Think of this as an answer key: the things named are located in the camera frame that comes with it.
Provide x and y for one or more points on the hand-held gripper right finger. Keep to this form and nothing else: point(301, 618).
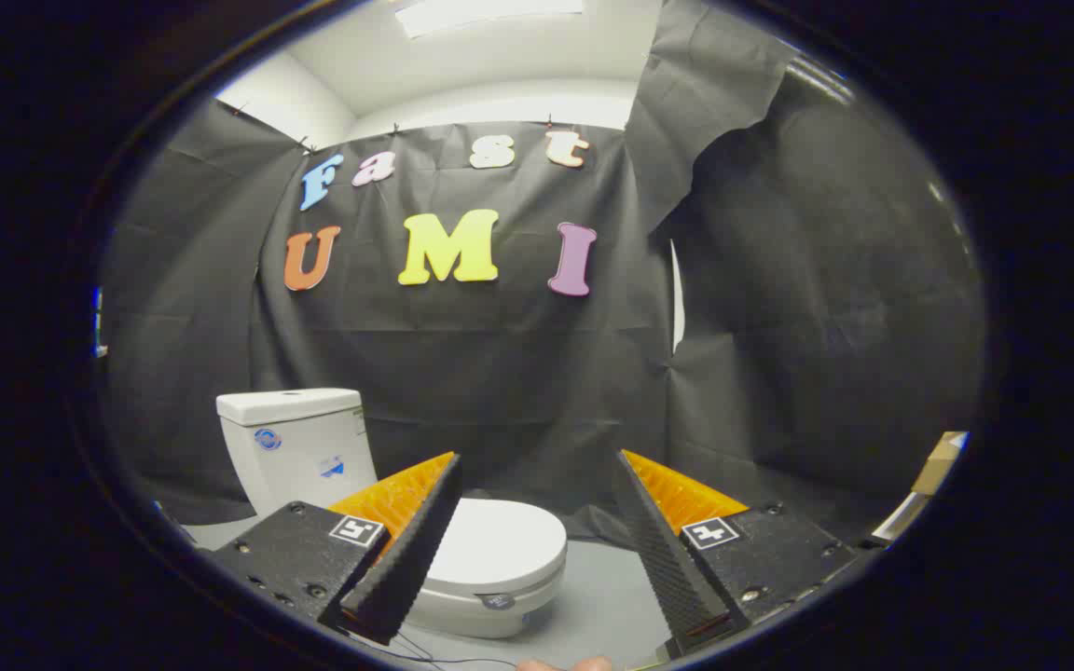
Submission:
point(663, 550)

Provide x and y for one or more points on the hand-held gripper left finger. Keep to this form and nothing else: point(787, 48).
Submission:
point(411, 550)

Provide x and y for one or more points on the white toilet lid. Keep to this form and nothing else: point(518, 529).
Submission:
point(500, 540)

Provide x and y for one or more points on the round dark lid pull tab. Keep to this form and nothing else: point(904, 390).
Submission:
point(498, 601)

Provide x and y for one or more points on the white toilet bowl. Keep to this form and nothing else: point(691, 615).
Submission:
point(481, 620)

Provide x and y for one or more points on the black backdrop cloth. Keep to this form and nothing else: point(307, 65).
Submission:
point(500, 373)

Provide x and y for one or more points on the cardboard box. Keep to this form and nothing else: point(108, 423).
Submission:
point(940, 461)

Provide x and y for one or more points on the ceiling light panel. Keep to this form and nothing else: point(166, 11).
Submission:
point(486, 14)

